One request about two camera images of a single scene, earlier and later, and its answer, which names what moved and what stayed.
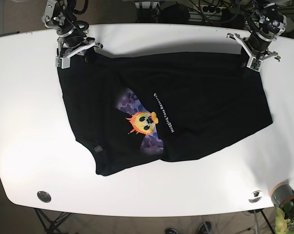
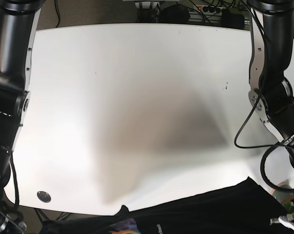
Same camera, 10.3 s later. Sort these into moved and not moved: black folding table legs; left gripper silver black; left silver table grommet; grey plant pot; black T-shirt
Moved: black T-shirt; left gripper silver black
Not moved: left silver table grommet; black folding table legs; grey plant pot
